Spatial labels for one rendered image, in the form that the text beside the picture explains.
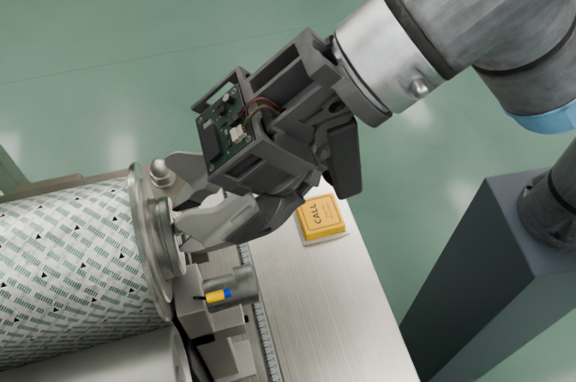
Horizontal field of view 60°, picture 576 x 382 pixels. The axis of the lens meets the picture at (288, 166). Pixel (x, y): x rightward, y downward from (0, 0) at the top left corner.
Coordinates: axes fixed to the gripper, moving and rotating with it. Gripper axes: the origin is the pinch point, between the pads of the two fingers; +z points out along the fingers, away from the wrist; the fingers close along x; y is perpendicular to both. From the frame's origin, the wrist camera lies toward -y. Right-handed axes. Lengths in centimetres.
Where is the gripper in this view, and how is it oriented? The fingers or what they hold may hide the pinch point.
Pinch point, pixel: (194, 223)
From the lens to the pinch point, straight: 45.4
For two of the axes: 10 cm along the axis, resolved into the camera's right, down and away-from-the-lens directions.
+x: 2.7, 7.9, -5.5
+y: -6.2, -3.0, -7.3
